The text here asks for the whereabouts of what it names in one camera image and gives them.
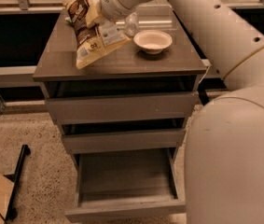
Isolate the grey bottom drawer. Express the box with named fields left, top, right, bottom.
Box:
left=65, top=148, right=186, bottom=223

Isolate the grey top drawer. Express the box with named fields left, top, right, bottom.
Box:
left=46, top=92, right=197, bottom=123

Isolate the clear glass jar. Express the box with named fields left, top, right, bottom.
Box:
left=124, top=12, right=139, bottom=37

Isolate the grey drawer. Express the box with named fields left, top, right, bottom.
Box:
left=65, top=148, right=186, bottom=223
left=62, top=129, right=186, bottom=154
left=46, top=92, right=197, bottom=123

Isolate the grey middle drawer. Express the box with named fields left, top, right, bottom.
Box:
left=62, top=129, right=186, bottom=154

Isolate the black metal stand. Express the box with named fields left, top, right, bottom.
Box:
left=6, top=144, right=31, bottom=221

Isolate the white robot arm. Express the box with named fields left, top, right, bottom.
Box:
left=101, top=0, right=264, bottom=224

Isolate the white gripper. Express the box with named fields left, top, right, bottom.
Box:
left=86, top=0, right=129, bottom=28

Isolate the white paper bowl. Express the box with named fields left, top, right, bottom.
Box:
left=133, top=30, right=173, bottom=54

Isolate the grey drawer cabinet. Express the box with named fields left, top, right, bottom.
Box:
left=32, top=6, right=208, bottom=161

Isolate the brown chip bag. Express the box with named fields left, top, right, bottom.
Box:
left=64, top=0, right=131, bottom=69

